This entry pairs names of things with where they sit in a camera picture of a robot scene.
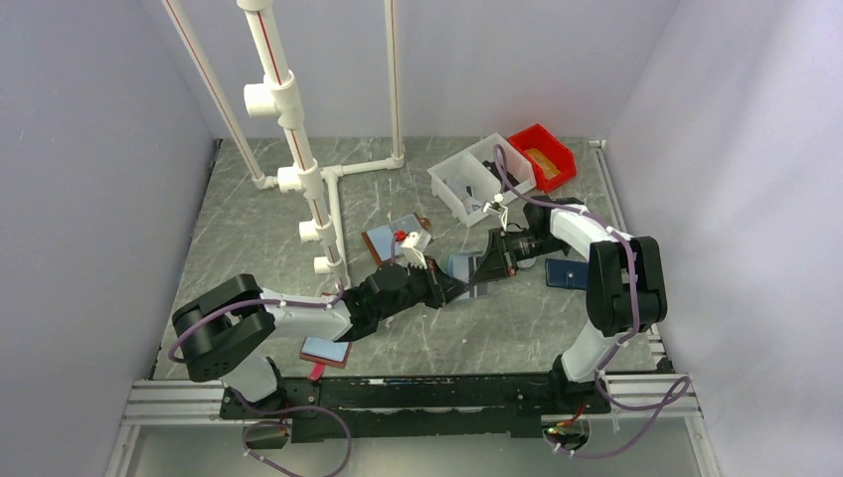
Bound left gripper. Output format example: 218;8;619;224
376;255;470;322

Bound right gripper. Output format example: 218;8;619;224
468;228;565;286

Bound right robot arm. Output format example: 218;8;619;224
470;196;668;412

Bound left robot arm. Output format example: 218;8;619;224
168;260;469;417

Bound navy blue card holder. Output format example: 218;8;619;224
545;258;589;291

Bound brown card holder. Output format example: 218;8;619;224
361;213;433;265

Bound red card holder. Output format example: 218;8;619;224
299;337;351;369

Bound grey parts in bin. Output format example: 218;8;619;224
443;178;483;215

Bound black part in bin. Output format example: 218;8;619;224
482;161;503;183

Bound white divided bin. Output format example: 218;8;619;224
427;133;536;228

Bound yellow item in red bin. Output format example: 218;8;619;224
526;148;560;180

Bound red plastic bin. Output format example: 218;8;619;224
507;123;577;193

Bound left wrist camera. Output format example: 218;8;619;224
393;229;431;268

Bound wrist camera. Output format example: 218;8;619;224
393;229;431;268
482;194;509;230

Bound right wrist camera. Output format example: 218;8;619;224
482;194;509;230

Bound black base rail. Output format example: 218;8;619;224
220;373;610;443

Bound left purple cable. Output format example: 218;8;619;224
167;289;354;475

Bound purple cable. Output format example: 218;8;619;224
167;289;354;475
492;144;693;461

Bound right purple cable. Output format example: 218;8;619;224
492;144;693;461

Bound white pvc pipe frame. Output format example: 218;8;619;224
162;1;406;289

